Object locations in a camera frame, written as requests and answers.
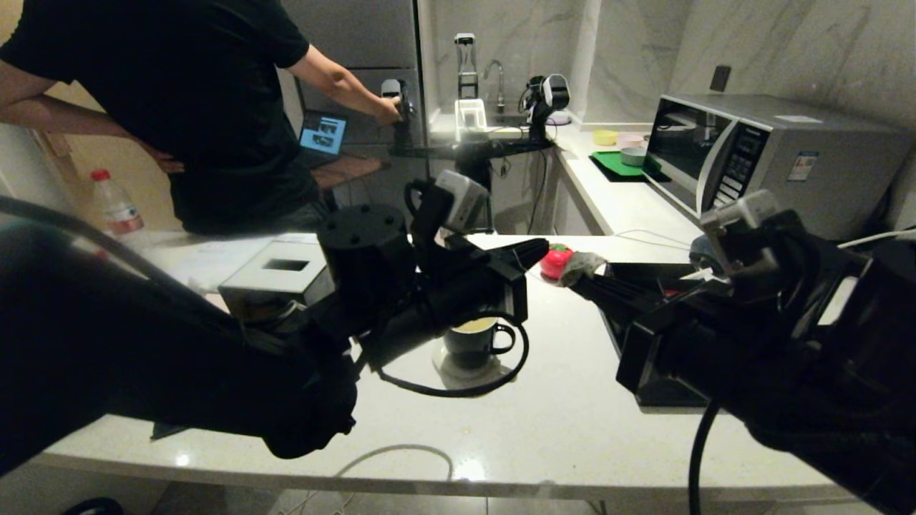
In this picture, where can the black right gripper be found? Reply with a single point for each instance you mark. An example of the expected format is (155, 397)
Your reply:
(673, 357)

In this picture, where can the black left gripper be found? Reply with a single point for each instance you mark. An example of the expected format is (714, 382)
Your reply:
(465, 293)

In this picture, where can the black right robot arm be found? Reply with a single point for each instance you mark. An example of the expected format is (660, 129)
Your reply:
(823, 372)

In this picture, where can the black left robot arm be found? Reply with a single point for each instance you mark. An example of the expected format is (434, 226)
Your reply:
(143, 357)

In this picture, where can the red toy tomato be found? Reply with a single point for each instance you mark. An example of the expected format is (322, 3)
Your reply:
(554, 263)

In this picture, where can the black sachet holder box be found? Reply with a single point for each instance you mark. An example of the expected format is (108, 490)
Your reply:
(658, 270)

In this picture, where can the black rectangular serving tray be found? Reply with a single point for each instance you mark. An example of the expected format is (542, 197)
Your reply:
(630, 357)

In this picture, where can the white stick sachet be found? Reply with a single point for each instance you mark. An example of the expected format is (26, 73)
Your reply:
(695, 274)

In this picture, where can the grey cloth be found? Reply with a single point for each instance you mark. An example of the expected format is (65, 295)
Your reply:
(703, 252)

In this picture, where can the black mug white inside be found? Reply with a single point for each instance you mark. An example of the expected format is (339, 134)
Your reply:
(472, 343)

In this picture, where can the black table column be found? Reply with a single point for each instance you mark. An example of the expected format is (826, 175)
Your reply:
(476, 163)

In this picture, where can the black background table top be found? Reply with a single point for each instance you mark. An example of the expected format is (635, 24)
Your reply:
(501, 146)

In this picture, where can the green cutting board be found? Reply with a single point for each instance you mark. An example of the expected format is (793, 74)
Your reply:
(615, 164)

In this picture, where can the white round coaster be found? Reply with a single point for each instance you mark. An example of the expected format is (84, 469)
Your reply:
(458, 373)

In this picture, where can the yellow bowl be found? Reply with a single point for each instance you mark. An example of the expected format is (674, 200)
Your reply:
(605, 138)

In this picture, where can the purple round lid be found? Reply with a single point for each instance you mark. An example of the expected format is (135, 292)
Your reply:
(559, 119)

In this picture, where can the grey-green bowl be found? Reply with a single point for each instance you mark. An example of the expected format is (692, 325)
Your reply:
(632, 157)

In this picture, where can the white plastic container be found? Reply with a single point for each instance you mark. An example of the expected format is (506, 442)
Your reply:
(471, 116)

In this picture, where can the pink bowl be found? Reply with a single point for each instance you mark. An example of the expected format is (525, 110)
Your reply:
(630, 141)

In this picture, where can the chrome faucet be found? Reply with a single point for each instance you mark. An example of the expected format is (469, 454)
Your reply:
(500, 89)

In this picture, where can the grey device green light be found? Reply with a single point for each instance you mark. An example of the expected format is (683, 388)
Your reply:
(393, 89)

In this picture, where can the silver microwave oven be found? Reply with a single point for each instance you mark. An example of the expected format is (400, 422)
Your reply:
(809, 157)

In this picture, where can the open laptop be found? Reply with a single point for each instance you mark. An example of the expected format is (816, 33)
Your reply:
(323, 134)

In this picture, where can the black cube tissue box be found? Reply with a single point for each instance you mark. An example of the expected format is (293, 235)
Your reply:
(275, 275)

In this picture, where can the person in black shirt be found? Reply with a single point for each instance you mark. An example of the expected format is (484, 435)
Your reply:
(179, 107)

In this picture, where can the clear water bottle red cap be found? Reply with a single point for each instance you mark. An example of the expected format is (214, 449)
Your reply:
(118, 211)

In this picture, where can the beige wooden door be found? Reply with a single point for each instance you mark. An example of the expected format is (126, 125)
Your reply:
(100, 179)

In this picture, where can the black rounded plastic object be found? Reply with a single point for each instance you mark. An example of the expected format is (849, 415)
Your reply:
(93, 506)

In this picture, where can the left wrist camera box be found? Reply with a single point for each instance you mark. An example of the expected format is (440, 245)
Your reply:
(465, 200)

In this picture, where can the dark wall switch plate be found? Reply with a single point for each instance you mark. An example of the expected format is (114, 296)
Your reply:
(720, 79)

